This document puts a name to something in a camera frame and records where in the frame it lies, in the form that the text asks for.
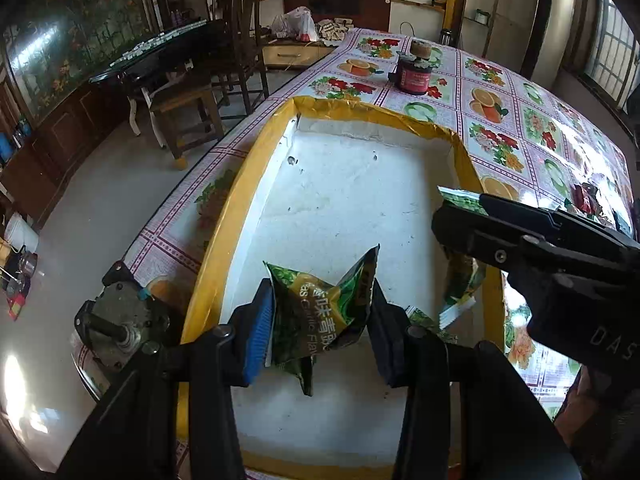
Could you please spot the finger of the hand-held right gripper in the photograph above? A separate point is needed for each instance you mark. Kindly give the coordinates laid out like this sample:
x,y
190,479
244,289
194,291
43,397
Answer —
x,y
480,240
575,227

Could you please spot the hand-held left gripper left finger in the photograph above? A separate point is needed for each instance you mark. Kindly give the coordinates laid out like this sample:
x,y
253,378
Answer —
x,y
261,332

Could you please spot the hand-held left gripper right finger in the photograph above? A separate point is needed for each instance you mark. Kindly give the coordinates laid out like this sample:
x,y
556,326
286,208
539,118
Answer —
x,y
387,345

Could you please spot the green snack packet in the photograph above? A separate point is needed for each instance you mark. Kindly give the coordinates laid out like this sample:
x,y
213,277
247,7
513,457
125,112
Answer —
x,y
420,317
465,280
320,310

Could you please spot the yellow-rimmed cardboard box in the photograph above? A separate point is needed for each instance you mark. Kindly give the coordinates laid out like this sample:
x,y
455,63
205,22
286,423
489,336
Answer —
x,y
350,185

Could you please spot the small red snack packet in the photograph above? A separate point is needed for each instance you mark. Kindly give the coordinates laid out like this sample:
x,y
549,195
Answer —
x,y
584,200

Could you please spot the fruit and flower print tablecloth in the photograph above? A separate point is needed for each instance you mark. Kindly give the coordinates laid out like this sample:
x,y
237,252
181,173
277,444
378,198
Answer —
x,y
500,110

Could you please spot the grey metal motor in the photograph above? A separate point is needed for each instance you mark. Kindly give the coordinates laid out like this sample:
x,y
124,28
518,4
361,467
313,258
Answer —
x,y
117,310

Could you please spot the red label jar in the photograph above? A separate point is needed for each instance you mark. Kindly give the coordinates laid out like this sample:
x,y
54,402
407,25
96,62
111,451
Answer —
x,y
414,77

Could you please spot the barred window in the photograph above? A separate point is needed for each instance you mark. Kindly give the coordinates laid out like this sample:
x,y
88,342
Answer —
x,y
615,45

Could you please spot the small tan cork stopper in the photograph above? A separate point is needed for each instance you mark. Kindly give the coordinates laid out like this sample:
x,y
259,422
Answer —
x,y
421,48

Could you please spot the beige standing air conditioner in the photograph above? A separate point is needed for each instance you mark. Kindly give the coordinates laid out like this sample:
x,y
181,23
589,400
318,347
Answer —
x,y
564,25

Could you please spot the metal thermos flask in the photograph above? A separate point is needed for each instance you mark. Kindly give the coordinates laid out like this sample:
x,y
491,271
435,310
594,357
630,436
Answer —
x,y
446,36

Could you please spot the small white container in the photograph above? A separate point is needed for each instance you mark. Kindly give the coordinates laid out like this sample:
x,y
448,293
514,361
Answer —
x,y
481,16

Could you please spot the metal pot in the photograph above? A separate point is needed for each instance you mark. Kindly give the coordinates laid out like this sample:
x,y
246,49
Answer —
x,y
28,262

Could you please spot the brown wooden stool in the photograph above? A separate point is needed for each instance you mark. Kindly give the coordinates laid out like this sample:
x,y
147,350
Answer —
x,y
185,97

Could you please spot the pile of small boxes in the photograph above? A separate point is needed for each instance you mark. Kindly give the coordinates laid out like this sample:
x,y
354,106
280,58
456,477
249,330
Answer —
x,y
334,32

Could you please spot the white bucket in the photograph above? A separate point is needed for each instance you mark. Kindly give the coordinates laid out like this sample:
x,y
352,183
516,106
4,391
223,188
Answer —
x,y
20,232

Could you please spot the light wooden TV cabinet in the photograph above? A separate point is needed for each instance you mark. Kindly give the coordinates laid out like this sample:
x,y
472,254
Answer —
x,y
290,55

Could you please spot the white plastic bag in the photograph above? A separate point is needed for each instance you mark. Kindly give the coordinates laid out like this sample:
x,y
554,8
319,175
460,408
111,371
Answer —
x,y
300,22

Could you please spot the dark wooden sideboard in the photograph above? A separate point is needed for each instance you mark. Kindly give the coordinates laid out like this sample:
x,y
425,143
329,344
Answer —
x,y
60,130

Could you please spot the black mahjong table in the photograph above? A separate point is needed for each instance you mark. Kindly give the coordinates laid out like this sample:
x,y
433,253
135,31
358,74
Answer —
x,y
150,62

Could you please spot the dark wooden high-back chair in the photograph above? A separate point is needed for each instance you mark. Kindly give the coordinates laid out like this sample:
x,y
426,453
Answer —
x,y
240,35

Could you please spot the row of mahjong tiles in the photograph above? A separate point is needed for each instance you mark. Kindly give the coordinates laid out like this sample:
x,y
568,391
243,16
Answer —
x,y
150,42

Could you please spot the floral painted wall panel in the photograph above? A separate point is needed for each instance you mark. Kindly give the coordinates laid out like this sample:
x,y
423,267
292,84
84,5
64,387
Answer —
x,y
65,35

